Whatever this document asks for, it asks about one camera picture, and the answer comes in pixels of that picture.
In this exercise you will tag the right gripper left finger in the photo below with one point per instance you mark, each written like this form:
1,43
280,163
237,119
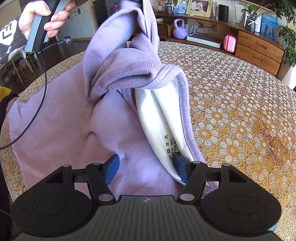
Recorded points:
99,176

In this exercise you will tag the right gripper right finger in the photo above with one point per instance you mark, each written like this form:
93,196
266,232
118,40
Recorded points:
193,175

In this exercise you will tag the lilac sweatshirt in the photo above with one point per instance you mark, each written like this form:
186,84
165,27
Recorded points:
120,99

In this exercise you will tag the patterned grey sleeve forearm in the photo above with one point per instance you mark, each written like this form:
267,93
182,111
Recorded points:
12,40

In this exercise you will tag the person's left hand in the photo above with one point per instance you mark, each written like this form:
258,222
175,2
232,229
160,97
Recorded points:
41,8

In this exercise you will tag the wooden dining chair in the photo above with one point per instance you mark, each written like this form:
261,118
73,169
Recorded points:
14,67

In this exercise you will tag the gold lace tablecloth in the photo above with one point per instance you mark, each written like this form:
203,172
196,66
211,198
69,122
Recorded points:
240,115

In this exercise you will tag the pink flower pot plant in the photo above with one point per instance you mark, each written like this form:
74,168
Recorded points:
172,7

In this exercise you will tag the white flat box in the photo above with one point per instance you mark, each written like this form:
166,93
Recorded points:
205,40

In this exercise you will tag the pink small case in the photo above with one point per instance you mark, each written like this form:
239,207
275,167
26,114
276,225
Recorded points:
229,43

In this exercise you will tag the long wooden TV cabinet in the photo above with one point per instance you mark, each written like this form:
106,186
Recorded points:
254,48

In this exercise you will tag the purple kettlebell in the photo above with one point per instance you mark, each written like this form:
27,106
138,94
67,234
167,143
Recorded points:
180,32

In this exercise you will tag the blue painting canvas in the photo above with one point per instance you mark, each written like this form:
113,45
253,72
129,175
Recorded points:
269,26

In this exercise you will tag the black cylindrical speaker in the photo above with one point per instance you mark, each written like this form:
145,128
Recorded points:
223,13

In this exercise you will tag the gold framed photo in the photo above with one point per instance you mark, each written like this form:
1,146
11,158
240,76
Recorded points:
199,8

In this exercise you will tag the tall potted green plant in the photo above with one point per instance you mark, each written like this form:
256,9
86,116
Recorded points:
286,10

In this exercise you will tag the small green vase plant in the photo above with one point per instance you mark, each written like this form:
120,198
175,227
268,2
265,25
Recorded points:
254,14

